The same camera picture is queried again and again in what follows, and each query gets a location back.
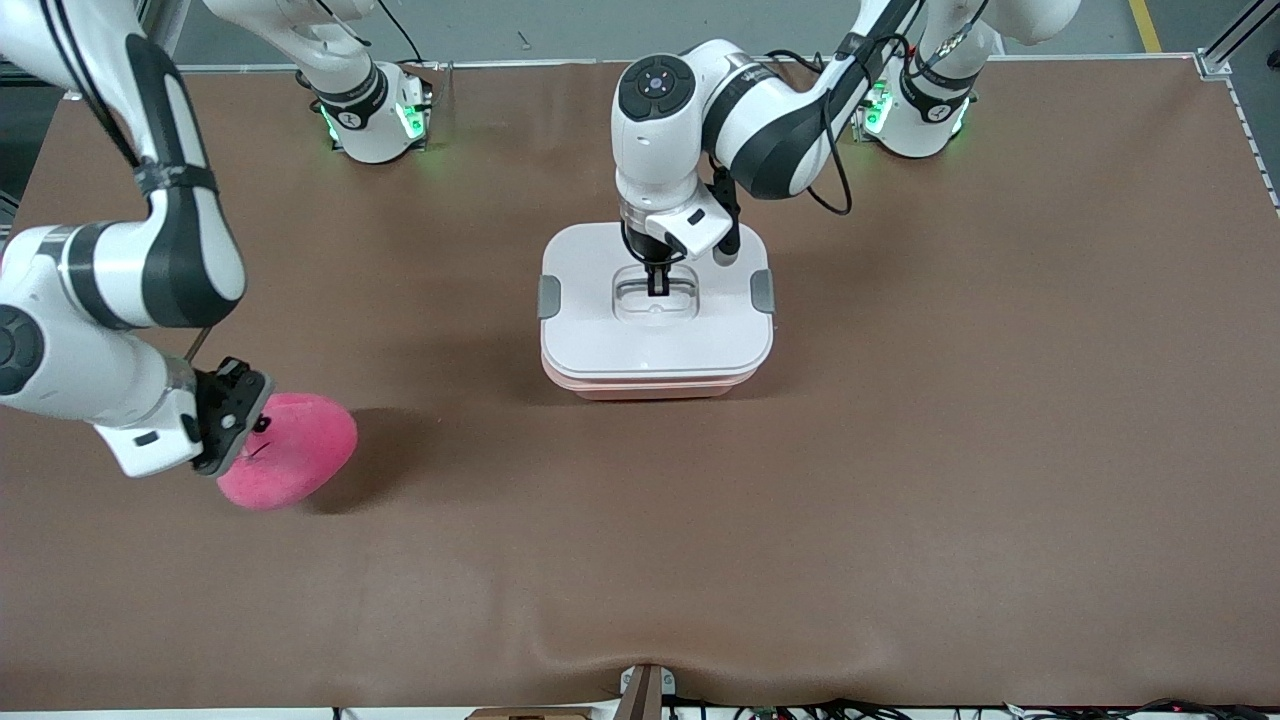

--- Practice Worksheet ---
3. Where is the black right base cable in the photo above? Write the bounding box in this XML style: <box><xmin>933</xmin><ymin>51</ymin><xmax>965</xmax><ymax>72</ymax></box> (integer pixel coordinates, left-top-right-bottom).
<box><xmin>375</xmin><ymin>0</ymin><xmax>427</xmax><ymax>67</ymax></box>

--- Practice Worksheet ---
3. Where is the pink plastic storage box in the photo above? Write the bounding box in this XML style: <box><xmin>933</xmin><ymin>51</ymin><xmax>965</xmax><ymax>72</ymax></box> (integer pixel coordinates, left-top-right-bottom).
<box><xmin>541</xmin><ymin>355</ymin><xmax>761</xmax><ymax>403</ymax></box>

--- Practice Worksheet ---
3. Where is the pink plush toy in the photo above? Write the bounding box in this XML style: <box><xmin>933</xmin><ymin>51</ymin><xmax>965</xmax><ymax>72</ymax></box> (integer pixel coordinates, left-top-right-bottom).
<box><xmin>217</xmin><ymin>392</ymin><xmax>359</xmax><ymax>512</ymax></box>

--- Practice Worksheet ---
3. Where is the brown table mat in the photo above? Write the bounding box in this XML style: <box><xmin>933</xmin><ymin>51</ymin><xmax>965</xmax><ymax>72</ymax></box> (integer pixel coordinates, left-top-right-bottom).
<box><xmin>0</xmin><ymin>58</ymin><xmax>1280</xmax><ymax>713</ymax></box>

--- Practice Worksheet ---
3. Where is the black left base cable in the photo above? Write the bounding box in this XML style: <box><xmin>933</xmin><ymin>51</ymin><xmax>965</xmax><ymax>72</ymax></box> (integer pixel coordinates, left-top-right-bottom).
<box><xmin>764</xmin><ymin>48</ymin><xmax>833</xmax><ymax>79</ymax></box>

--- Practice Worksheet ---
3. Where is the aluminium frame profile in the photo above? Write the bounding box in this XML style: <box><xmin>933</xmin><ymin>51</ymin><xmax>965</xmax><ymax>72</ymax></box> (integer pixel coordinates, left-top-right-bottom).
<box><xmin>135</xmin><ymin>0</ymin><xmax>193</xmax><ymax>66</ymax></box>
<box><xmin>1196</xmin><ymin>0</ymin><xmax>1280</xmax><ymax>81</ymax></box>

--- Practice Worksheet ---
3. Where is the silver table edge rail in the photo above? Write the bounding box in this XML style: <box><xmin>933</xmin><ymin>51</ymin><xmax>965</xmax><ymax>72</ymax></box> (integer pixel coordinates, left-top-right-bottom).
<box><xmin>65</xmin><ymin>53</ymin><xmax>1233</xmax><ymax>75</ymax></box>

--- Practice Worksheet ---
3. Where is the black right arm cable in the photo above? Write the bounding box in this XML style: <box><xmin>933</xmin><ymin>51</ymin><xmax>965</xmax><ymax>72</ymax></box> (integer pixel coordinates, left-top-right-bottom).
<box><xmin>35</xmin><ymin>0</ymin><xmax>141</xmax><ymax>171</ymax></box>

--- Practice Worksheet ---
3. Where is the black base cable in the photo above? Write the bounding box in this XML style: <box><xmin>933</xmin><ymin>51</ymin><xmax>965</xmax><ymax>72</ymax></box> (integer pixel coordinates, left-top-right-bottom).
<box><xmin>764</xmin><ymin>48</ymin><xmax>833</xmax><ymax>79</ymax></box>
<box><xmin>375</xmin><ymin>0</ymin><xmax>427</xmax><ymax>67</ymax></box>

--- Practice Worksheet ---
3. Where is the white plastic box lid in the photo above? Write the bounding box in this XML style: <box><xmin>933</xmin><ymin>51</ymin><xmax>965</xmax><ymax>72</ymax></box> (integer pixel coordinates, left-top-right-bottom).
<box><xmin>538</xmin><ymin>222</ymin><xmax>777</xmax><ymax>379</ymax></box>

